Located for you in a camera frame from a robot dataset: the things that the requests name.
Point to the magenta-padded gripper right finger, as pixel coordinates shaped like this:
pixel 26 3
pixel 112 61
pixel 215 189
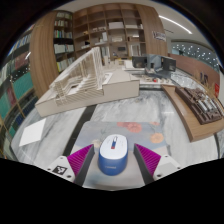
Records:
pixel 149 159

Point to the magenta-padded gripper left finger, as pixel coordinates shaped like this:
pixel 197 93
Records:
pixel 80 160

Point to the white and blue computer mouse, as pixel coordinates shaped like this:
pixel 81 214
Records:
pixel 113 155

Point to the floral print mouse pad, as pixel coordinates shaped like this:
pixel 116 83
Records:
pixel 140 131

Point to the brown architectural model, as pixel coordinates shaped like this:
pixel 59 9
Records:
pixel 200 106

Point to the cream architectural model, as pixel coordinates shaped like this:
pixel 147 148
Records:
pixel 113 88

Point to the bookshelf filled with books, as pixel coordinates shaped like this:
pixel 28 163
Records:
pixel 16 86

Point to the dark narrow bookshelf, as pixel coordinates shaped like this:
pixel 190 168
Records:
pixel 64 40

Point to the wooden shelf unit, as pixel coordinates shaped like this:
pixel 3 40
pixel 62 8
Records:
pixel 110 30

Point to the long ceiling light strip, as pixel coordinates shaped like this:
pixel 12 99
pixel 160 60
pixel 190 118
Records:
pixel 175 24

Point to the white wall sign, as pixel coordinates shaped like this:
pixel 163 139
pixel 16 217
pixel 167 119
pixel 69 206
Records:
pixel 159 36

